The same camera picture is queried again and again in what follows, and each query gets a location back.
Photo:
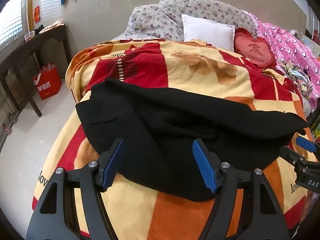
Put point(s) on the pink cloth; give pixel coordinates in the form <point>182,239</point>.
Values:
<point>51,25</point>

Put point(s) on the multicoloured flower cloth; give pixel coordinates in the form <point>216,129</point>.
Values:
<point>287,65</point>

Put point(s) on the small black item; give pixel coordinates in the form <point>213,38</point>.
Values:
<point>39,29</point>

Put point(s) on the red paper sign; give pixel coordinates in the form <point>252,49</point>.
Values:
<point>37,13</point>

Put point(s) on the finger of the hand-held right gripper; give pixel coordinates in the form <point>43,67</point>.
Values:
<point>306,143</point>
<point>290,153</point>

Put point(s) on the lattice window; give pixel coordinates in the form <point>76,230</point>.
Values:
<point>12,17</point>

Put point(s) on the pink printed quilt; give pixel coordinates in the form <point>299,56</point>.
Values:
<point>287,42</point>

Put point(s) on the red yellow printed blanket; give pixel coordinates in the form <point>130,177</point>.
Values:
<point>200,65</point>

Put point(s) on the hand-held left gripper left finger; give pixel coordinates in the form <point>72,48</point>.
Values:
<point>113,165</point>

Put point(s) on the red heart cushion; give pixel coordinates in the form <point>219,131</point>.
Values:
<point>253,48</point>

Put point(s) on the grey floral pillow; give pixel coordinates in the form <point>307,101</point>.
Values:
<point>150,21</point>

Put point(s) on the grey floral quilt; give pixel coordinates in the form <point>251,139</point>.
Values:
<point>207,8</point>

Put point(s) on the clear plastic item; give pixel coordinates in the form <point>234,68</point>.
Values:
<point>29,36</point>

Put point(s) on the white pillow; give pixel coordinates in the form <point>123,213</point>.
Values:
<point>207,32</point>

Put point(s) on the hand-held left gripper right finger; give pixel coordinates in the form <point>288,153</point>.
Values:
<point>203,165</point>

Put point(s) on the dark wooden table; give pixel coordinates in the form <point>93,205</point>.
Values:
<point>30,47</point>

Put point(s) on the black pants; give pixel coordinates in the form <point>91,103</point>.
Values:
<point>162,120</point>

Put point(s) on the red shopping bag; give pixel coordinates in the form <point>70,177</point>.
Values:
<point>47,82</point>

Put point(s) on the blue face mask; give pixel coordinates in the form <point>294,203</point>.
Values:
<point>297,74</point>

